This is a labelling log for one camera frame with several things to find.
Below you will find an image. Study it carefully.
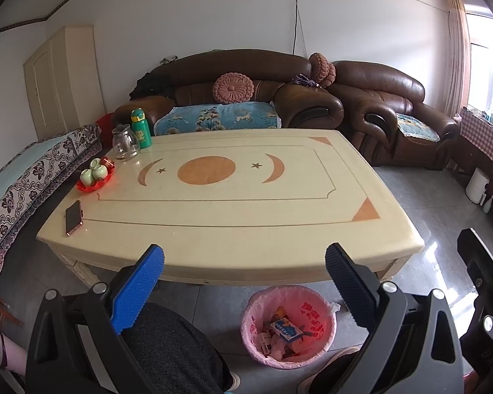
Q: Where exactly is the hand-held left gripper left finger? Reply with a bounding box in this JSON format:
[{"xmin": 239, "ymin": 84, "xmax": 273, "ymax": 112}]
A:
[{"xmin": 25, "ymin": 244, "xmax": 166, "ymax": 394}]

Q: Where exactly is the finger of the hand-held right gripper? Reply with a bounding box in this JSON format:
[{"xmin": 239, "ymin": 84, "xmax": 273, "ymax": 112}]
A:
[{"xmin": 457, "ymin": 228, "xmax": 493, "ymax": 378}]

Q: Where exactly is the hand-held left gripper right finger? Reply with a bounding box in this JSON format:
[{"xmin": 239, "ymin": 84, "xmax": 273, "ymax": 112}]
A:
[{"xmin": 325, "ymin": 243, "xmax": 465, "ymax": 394}]

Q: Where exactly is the pink lined trash bin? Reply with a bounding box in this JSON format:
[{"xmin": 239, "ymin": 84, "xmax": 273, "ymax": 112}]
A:
[{"xmin": 241, "ymin": 285, "xmax": 338, "ymax": 369}]

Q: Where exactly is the blue and white box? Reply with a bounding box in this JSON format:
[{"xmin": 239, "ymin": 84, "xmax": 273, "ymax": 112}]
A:
[{"xmin": 270, "ymin": 318, "xmax": 305, "ymax": 342}]

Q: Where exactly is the smartphone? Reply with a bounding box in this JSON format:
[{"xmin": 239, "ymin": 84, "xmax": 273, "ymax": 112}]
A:
[{"xmin": 65, "ymin": 200, "xmax": 84, "ymax": 236}]

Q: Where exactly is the red tray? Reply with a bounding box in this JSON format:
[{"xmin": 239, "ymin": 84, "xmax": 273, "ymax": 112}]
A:
[{"xmin": 76, "ymin": 157, "xmax": 116, "ymax": 193}]

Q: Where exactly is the cream coffee table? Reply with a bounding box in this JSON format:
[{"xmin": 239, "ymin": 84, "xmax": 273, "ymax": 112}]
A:
[{"xmin": 37, "ymin": 128, "xmax": 425, "ymax": 287}]

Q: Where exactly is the table with checkered cloth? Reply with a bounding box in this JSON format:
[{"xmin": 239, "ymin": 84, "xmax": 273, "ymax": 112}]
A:
[{"xmin": 459, "ymin": 107, "xmax": 493, "ymax": 177}]

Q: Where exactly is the brown wooden stick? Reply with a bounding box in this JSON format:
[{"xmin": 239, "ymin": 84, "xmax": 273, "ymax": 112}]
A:
[{"xmin": 0, "ymin": 285, "xmax": 25, "ymax": 327}]

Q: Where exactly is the glass pitcher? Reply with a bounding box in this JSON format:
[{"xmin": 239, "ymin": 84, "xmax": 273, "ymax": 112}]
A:
[{"xmin": 112, "ymin": 123, "xmax": 140, "ymax": 162}]

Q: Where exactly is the blue armchair seat cover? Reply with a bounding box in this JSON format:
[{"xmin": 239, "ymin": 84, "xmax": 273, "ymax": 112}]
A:
[{"xmin": 395, "ymin": 113, "xmax": 441, "ymax": 142}]

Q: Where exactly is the pink cylindrical object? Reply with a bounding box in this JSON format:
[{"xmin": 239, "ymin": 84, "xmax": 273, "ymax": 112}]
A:
[{"xmin": 0, "ymin": 322, "xmax": 27, "ymax": 368}]

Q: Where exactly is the bed with floral cover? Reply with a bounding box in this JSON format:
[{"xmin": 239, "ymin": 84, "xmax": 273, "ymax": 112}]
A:
[{"xmin": 0, "ymin": 123, "xmax": 103, "ymax": 286}]

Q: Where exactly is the green water bottle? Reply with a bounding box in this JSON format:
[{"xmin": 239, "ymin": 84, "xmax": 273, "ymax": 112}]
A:
[{"xmin": 130, "ymin": 108, "xmax": 153, "ymax": 149}]

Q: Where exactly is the red bag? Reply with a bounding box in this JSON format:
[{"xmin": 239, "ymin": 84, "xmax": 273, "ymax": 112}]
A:
[{"xmin": 95, "ymin": 113, "xmax": 116, "ymax": 148}]

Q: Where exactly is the blue printed sofa seat cover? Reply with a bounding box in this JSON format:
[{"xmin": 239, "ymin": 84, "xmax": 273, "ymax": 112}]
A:
[{"xmin": 153, "ymin": 102, "xmax": 282, "ymax": 136}]

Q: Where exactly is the window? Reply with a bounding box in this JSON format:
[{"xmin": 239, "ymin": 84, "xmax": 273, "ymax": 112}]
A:
[{"xmin": 464, "ymin": 2, "xmax": 493, "ymax": 116}]

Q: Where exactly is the brown leather armchair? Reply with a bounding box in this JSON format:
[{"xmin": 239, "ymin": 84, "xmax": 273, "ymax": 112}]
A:
[{"xmin": 328, "ymin": 61, "xmax": 458, "ymax": 171}]

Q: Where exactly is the pink curtain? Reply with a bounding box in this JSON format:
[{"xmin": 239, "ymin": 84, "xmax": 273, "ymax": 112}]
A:
[{"xmin": 441, "ymin": 0, "xmax": 473, "ymax": 118}]

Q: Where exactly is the dark clothing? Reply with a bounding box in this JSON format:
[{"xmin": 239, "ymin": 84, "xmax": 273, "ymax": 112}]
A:
[{"xmin": 129, "ymin": 72, "xmax": 177, "ymax": 99}]

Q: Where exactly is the pink round knitted cushion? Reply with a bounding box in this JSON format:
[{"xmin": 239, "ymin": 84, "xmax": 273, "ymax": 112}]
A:
[
  {"xmin": 213, "ymin": 73, "xmax": 255, "ymax": 104},
  {"xmin": 309, "ymin": 53, "xmax": 337, "ymax": 89}
]

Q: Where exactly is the cream wardrobe cabinet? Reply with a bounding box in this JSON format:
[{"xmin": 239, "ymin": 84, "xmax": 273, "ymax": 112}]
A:
[{"xmin": 23, "ymin": 26, "xmax": 103, "ymax": 140}]

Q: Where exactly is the brown leather sofa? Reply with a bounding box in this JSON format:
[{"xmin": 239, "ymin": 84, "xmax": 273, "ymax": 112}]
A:
[{"xmin": 113, "ymin": 48, "xmax": 345, "ymax": 136}]

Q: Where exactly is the black hanging cable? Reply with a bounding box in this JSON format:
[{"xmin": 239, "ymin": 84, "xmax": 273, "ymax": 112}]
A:
[{"xmin": 292, "ymin": 0, "xmax": 313, "ymax": 56}]

